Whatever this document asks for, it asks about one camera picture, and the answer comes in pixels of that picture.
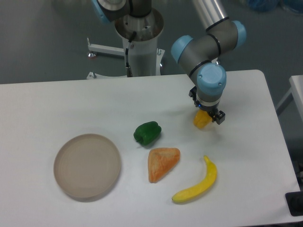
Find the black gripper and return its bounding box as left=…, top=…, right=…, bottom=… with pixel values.
left=188, top=87, right=225, bottom=125

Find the yellow pepper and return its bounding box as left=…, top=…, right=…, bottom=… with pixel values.
left=193, top=110, right=212, bottom=129

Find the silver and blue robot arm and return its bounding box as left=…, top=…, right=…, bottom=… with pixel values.
left=92, top=0, right=247, bottom=124

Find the green pepper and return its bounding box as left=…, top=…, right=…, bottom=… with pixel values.
left=133, top=121, right=162, bottom=146

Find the orange triangular bread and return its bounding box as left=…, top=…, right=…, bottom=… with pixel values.
left=148, top=148, right=180, bottom=183

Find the yellow banana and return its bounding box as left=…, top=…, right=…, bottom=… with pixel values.
left=171, top=156, right=218, bottom=204

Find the white side table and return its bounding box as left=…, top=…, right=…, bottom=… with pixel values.
left=275, top=75, right=303, bottom=118

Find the black device at table edge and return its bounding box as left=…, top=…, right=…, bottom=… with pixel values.
left=285, top=191, right=303, bottom=217

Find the blue bag in background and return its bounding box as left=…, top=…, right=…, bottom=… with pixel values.
left=242, top=0, right=303, bottom=16

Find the beige round plate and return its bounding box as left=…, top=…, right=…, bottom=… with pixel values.
left=53, top=134, right=121, bottom=201

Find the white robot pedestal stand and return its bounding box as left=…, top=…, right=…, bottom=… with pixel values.
left=87, top=8, right=165, bottom=77

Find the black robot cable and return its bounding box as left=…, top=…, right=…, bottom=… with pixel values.
left=125, top=31, right=137, bottom=78

